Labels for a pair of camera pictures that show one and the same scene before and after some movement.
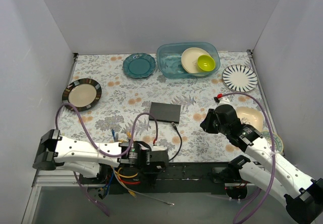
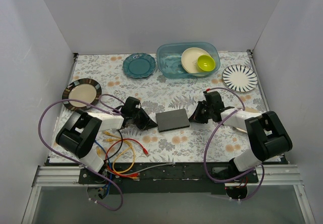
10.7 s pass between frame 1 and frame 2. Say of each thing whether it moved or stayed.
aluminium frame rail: stayed
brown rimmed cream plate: stayed
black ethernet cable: moved
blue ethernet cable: moved
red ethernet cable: moved
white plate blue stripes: stayed
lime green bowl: stayed
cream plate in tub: stayed
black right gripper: moved
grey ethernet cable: moved
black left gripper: moved
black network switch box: moved
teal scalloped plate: stayed
